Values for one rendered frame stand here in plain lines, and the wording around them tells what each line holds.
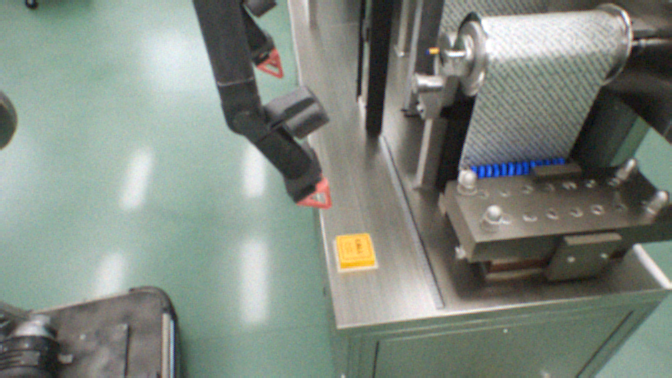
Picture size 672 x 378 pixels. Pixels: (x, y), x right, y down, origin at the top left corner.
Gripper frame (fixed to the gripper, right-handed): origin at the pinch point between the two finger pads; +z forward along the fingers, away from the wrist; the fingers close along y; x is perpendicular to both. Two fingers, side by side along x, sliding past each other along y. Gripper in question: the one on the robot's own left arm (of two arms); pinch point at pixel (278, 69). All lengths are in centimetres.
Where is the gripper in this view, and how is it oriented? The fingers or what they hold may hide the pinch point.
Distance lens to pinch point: 124.8
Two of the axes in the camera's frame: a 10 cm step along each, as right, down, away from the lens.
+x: -8.4, 5.1, 1.7
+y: -2.6, -6.6, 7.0
